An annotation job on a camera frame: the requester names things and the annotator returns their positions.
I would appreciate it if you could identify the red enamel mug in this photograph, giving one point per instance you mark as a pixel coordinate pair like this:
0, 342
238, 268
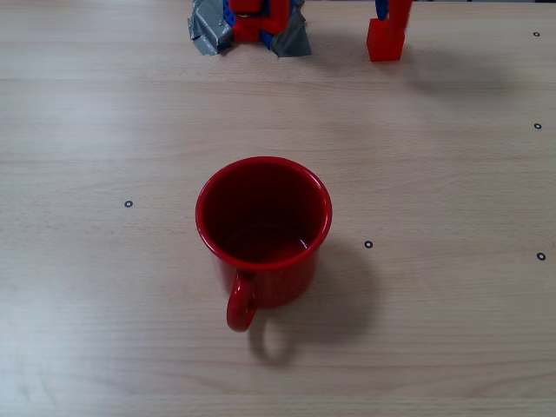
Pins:
278, 282

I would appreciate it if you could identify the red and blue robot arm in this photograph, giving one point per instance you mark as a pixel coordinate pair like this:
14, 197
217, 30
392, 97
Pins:
247, 30

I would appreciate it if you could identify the red plastic block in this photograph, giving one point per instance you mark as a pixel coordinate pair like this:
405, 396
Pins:
384, 45

